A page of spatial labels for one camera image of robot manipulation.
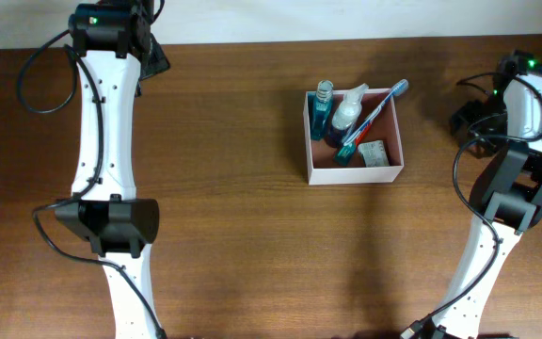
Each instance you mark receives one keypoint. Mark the blue white toothbrush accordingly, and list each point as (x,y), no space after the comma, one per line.
(396,90)

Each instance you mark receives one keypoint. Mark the clear blue sanitizer bottle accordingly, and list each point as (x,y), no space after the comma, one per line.
(345,116)

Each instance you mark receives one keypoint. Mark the white open cardboard box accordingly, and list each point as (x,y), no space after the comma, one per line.
(323,170)

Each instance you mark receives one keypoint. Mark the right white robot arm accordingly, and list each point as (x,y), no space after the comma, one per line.
(506,198)

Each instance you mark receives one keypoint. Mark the green white soap box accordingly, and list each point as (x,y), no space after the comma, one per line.
(373,154)

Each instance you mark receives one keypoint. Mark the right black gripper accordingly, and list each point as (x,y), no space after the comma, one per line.
(467,113)

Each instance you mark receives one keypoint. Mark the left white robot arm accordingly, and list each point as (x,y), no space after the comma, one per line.
(112,45)

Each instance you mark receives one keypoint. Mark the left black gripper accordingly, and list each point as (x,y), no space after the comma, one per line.
(158,65)

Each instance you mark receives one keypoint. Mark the teal toothpaste tube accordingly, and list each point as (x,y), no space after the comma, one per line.
(344,155)

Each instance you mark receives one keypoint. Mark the teal mouthwash bottle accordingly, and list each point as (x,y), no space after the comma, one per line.
(321,107)

